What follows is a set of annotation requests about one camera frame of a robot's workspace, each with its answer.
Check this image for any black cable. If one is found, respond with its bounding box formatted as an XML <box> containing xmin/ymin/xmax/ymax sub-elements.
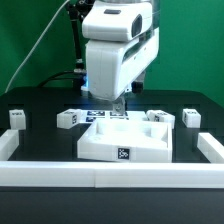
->
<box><xmin>38</xmin><ymin>70</ymin><xmax>87</xmax><ymax>88</ymax></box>

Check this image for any white cable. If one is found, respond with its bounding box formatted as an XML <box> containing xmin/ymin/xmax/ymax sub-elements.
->
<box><xmin>4</xmin><ymin>0</ymin><xmax>72</xmax><ymax>94</ymax></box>

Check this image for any white square tabletop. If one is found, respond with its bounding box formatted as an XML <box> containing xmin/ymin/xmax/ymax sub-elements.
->
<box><xmin>77</xmin><ymin>119</ymin><xmax>172</xmax><ymax>163</ymax></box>

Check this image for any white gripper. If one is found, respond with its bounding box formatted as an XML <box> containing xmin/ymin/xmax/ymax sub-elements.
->
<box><xmin>86</xmin><ymin>31</ymin><xmax>159</xmax><ymax>114</ymax></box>

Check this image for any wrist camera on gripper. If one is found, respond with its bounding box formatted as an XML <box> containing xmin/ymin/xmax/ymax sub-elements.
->
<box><xmin>82</xmin><ymin>0</ymin><xmax>152</xmax><ymax>42</ymax></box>

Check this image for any white U-shaped obstacle fence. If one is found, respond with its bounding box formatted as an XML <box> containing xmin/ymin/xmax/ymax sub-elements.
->
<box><xmin>0</xmin><ymin>130</ymin><xmax>224</xmax><ymax>188</ymax></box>

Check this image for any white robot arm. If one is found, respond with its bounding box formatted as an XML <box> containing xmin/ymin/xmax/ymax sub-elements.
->
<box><xmin>82</xmin><ymin>0</ymin><xmax>160</xmax><ymax>114</ymax></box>

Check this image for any white sheet with AprilTags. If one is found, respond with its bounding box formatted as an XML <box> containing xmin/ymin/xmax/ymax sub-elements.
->
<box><xmin>80</xmin><ymin>110</ymin><xmax>147</xmax><ymax>123</ymax></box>

